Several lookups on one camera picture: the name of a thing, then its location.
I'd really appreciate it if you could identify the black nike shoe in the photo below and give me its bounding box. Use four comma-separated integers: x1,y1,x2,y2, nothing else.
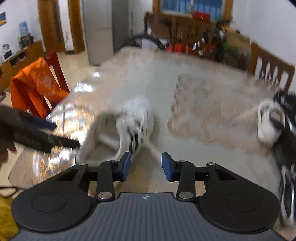
273,90,295,134

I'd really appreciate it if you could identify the wooden chair by wall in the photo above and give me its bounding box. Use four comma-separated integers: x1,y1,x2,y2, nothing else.
247,42,295,92

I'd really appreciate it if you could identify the black bicycle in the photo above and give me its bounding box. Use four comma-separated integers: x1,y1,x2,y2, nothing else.
124,34,167,52

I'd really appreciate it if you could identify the wooden sideboard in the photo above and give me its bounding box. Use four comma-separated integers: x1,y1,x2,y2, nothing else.
0,40,46,92

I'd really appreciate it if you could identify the cream shoelace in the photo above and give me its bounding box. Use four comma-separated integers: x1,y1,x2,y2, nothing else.
140,108,161,164

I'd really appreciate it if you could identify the orange bag on chair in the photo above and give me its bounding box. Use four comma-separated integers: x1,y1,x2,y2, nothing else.
9,57,70,119

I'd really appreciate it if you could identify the blue water dispenser bottle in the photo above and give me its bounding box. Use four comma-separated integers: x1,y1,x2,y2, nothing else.
18,21,29,36

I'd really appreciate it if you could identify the silver refrigerator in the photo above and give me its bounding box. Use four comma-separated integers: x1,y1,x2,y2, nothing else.
82,0,132,65

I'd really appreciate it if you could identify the person's left hand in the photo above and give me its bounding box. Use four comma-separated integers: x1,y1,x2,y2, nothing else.
0,138,17,167

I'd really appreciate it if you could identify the white black-striped sneaker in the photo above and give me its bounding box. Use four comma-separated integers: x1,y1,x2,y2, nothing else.
97,96,154,159

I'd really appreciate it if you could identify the white microwave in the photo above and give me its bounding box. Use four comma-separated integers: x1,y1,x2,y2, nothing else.
1,49,13,61

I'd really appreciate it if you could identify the red wooden chair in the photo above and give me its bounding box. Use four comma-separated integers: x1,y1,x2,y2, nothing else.
21,52,70,117

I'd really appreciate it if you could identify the framed landscape picture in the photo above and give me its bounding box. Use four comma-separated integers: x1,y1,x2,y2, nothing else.
0,12,7,26

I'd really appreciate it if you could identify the wooden dining chair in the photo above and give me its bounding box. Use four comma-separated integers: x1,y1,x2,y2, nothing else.
171,16,215,58

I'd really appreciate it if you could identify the yellow sleeve forearm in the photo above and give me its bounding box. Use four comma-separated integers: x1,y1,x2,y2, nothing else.
0,195,19,241

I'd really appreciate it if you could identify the wooden bench chair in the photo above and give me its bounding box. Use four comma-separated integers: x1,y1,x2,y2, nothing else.
144,11,173,41

